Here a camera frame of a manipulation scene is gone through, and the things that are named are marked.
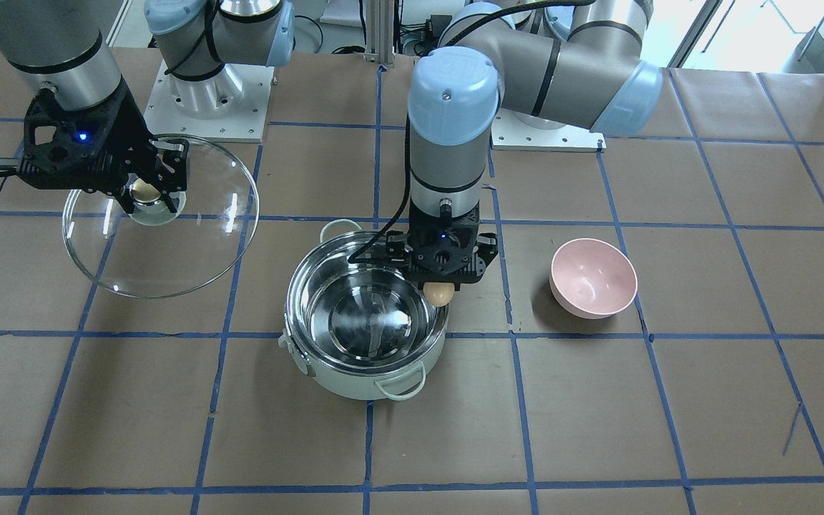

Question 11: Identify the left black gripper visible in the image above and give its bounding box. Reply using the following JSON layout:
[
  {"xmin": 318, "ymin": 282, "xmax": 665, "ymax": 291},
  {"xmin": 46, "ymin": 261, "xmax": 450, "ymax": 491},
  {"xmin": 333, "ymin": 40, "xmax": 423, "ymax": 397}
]
[{"xmin": 382, "ymin": 207, "xmax": 499, "ymax": 290}]

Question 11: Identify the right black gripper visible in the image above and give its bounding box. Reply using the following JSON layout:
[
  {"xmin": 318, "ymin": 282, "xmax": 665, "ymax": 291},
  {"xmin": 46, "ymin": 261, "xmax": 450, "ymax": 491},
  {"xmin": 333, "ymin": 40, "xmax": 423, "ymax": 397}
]
[{"xmin": 0, "ymin": 84, "xmax": 190, "ymax": 215}]

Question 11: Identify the brown egg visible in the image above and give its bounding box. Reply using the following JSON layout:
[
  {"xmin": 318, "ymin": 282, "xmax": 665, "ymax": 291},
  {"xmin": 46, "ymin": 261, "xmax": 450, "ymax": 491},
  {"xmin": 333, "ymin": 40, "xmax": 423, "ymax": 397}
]
[{"xmin": 422, "ymin": 283, "xmax": 456, "ymax": 308}]

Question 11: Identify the glass pot lid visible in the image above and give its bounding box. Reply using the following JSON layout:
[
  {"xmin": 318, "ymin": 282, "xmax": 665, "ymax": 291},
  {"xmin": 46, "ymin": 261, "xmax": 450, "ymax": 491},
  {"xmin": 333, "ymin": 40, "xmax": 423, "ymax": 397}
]
[{"xmin": 62, "ymin": 136, "xmax": 260, "ymax": 299}]

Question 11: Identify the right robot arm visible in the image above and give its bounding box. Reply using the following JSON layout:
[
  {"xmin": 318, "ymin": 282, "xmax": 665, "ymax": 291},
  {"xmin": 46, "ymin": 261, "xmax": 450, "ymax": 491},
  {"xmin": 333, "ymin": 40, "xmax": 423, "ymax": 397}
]
[{"xmin": 0, "ymin": 1, "xmax": 294, "ymax": 225}]

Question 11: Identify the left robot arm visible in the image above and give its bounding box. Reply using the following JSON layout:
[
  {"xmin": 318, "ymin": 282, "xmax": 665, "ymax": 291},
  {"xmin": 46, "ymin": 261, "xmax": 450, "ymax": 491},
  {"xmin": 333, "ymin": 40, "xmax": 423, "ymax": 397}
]
[{"xmin": 352, "ymin": 1, "xmax": 662, "ymax": 289}]

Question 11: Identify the light green cooking pot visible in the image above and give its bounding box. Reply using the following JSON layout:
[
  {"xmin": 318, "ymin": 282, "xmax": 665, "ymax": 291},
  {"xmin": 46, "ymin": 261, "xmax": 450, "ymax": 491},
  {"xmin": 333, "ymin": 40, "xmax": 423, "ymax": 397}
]
[{"xmin": 278, "ymin": 219, "xmax": 449, "ymax": 401}]

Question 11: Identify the pink bowl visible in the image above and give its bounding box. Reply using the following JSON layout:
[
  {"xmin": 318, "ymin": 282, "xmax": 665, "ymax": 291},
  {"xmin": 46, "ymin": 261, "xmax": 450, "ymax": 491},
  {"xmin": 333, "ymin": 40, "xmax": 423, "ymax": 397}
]
[{"xmin": 547, "ymin": 238, "xmax": 639, "ymax": 320}]

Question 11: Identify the black power adapter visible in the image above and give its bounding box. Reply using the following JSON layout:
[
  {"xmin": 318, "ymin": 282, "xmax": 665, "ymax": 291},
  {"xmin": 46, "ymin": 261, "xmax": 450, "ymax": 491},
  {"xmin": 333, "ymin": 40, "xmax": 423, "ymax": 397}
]
[{"xmin": 426, "ymin": 14, "xmax": 452, "ymax": 38}]

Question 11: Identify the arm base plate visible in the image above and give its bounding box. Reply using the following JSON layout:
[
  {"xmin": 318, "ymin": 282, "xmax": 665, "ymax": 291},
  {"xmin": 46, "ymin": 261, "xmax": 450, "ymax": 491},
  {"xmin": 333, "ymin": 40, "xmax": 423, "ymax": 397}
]
[
  {"xmin": 491, "ymin": 110, "xmax": 607, "ymax": 152},
  {"xmin": 142, "ymin": 63, "xmax": 275, "ymax": 144}
]

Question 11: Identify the black cables bundle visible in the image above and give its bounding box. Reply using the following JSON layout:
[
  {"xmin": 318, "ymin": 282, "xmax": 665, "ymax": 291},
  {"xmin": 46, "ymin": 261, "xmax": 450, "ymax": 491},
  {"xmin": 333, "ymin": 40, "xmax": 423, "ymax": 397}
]
[{"xmin": 290, "ymin": 11, "xmax": 366, "ymax": 57}]

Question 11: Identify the aluminium frame post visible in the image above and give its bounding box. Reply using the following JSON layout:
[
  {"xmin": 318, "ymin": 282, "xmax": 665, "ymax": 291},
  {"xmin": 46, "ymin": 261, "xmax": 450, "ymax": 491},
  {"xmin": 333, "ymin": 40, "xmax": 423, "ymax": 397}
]
[{"xmin": 360, "ymin": 1, "xmax": 399, "ymax": 68}]

